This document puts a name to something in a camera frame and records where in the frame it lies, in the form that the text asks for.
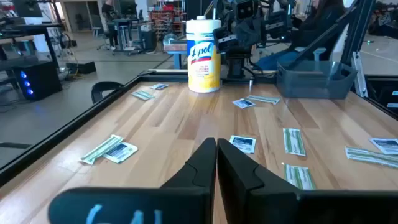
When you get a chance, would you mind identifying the black chair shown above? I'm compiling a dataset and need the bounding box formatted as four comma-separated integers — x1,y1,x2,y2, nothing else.
90,81,125,105

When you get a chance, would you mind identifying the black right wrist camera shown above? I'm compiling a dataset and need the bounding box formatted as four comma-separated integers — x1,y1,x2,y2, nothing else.
232,0,259,22

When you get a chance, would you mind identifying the grey equipment cart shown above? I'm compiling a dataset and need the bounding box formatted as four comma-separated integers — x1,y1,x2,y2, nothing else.
112,17,157,54

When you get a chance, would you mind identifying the black floor box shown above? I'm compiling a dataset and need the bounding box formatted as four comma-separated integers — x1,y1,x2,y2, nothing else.
65,60,97,75

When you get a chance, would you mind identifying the black desk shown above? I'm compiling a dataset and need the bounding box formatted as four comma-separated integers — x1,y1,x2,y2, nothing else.
0,22,65,71

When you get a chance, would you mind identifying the red parts shelf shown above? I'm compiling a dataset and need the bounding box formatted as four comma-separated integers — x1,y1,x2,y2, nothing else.
150,3,185,41

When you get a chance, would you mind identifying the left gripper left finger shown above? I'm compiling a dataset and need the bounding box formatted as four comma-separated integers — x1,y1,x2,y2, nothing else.
47,137,218,224

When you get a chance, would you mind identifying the black diagonal frame strut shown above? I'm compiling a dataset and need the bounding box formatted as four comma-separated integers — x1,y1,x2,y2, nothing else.
287,0,366,70

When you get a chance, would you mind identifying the person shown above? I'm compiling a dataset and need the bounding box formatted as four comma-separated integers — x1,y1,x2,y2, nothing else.
254,0,346,71
101,0,119,50

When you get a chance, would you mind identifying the grey plastic bin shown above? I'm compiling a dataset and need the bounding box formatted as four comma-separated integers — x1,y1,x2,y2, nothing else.
275,60,359,100

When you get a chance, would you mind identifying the aluminium frame post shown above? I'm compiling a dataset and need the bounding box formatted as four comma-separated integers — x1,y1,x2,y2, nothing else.
351,51,369,98

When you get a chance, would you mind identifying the green striped bandage packet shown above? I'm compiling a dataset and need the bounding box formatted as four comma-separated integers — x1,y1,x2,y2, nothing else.
130,90,155,101
344,146,398,170
282,127,307,157
247,94,281,106
282,163,317,191
79,134,125,166

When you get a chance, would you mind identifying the black upright frame post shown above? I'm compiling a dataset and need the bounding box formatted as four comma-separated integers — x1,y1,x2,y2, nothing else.
340,0,377,67

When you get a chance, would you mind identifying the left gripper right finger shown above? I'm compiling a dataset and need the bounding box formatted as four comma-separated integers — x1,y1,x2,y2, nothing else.
217,138,398,224

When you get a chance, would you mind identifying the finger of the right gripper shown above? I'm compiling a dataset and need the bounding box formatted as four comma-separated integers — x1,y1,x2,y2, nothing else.
213,26,238,53
263,11,295,36

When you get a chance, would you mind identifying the black monitor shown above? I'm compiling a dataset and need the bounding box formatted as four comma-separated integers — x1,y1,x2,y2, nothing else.
12,0,44,18

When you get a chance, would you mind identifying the blue-legged wooden table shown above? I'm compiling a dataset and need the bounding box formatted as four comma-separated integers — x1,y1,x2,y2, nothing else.
162,39,188,70

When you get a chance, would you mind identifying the black table frame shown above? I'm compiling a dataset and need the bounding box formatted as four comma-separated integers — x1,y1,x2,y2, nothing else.
0,68,398,187

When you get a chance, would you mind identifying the black computer tower with lights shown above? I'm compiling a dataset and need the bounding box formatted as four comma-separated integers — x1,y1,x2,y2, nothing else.
12,60,63,101

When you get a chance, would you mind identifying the yellow white Lysol wipes canister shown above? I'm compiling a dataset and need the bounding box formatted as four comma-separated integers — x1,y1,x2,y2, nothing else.
185,15,223,94

